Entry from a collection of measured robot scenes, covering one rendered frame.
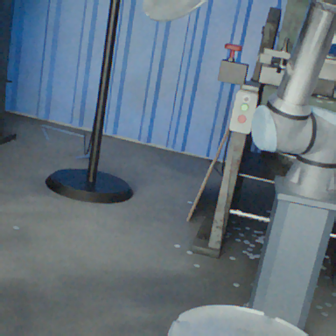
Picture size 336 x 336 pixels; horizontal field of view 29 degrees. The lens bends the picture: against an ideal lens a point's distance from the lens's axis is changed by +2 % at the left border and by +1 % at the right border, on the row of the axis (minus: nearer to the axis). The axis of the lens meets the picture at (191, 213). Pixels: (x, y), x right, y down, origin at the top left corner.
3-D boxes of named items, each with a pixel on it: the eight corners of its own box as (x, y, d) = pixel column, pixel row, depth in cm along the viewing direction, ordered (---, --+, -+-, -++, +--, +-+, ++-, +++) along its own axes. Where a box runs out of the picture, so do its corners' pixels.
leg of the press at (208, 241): (219, 259, 239) (276, 10, 209) (190, 252, 240) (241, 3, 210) (241, 193, 325) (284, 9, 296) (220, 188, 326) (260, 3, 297)
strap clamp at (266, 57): (299, 70, 242) (306, 42, 238) (255, 61, 243) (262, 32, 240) (299, 68, 247) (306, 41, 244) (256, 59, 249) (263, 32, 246)
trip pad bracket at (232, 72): (236, 118, 228) (248, 62, 221) (210, 113, 229) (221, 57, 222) (238, 115, 233) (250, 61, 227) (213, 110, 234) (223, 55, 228)
